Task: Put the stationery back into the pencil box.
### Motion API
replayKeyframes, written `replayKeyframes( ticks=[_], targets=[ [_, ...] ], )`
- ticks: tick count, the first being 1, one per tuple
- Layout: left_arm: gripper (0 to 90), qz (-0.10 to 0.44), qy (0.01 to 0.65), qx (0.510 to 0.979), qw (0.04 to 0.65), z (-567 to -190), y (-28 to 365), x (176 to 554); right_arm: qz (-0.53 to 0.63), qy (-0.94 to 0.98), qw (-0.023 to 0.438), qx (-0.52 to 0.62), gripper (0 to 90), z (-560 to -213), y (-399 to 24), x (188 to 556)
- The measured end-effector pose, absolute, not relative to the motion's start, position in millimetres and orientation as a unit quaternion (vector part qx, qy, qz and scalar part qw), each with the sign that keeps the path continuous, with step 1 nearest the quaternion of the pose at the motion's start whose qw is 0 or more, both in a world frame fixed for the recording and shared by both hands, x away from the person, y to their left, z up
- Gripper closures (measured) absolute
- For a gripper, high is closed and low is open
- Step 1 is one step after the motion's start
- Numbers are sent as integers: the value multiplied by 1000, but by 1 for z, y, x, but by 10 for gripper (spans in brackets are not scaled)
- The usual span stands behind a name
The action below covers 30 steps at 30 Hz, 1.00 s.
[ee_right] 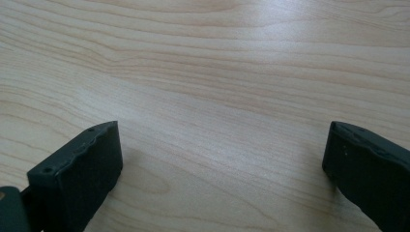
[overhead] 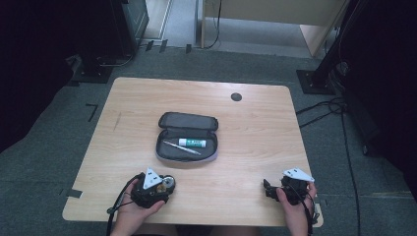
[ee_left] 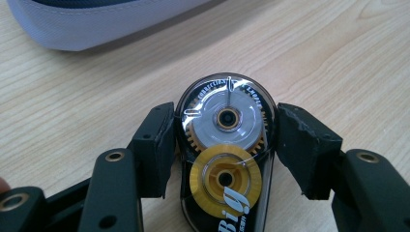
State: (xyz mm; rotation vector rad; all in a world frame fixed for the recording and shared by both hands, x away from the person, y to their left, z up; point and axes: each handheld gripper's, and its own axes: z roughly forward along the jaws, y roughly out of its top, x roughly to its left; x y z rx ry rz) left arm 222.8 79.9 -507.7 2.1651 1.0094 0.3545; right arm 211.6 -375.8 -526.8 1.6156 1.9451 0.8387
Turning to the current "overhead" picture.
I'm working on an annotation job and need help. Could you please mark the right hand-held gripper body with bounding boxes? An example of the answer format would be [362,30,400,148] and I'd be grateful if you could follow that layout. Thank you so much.
[276,167,316,207]

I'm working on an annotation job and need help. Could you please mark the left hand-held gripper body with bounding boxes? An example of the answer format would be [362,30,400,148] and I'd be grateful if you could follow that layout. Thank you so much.
[130,167,172,209]

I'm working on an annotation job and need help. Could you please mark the correction tape dispenser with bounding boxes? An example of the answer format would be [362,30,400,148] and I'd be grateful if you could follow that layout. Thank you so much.
[156,175,176,194]

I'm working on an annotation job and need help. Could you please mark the silver pen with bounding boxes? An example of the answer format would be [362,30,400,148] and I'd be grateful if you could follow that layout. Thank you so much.
[162,140,203,156]

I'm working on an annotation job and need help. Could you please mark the white green glue stick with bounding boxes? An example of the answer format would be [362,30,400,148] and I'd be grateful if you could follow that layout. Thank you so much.
[177,137,208,148]

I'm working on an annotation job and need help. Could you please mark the dark grey zip pencil case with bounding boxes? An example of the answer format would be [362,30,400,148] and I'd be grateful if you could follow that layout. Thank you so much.
[154,111,220,164]

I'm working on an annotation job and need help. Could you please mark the person's left hand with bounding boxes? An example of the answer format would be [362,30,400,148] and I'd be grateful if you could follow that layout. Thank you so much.
[113,178,166,232]

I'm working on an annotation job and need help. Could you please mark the person's right hand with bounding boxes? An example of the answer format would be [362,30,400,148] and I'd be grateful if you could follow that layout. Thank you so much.
[275,181,319,232]

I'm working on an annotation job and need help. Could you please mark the black stand with base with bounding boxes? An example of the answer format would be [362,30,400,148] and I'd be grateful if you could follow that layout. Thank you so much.
[296,0,353,96]

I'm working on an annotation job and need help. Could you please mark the dark curtain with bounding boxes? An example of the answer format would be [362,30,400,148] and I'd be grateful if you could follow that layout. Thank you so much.
[0,0,83,154]
[340,0,417,201]

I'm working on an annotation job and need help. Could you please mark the black cabinet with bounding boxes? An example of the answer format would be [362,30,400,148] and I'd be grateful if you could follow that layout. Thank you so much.
[109,0,150,57]

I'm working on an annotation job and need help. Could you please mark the light wooden desk panel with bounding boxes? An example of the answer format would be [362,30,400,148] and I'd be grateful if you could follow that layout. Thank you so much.
[200,0,349,59]

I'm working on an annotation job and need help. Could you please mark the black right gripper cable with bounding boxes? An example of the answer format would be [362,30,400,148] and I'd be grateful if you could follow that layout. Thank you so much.
[288,185,321,236]

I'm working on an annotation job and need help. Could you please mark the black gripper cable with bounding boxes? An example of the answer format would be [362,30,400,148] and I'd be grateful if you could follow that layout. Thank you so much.
[105,172,146,236]
[288,185,321,236]

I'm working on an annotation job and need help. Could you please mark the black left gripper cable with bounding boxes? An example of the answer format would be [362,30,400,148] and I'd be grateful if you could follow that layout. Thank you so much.
[105,172,146,236]

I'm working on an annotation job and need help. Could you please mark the black floor cables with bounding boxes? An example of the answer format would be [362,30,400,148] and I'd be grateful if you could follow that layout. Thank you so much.
[294,96,363,236]

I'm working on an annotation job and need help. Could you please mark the black stand base plate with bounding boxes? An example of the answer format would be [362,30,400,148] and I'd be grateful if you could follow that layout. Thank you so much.
[70,53,114,85]

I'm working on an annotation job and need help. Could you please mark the black hanging cable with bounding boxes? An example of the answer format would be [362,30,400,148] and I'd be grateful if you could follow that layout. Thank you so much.
[204,0,223,50]

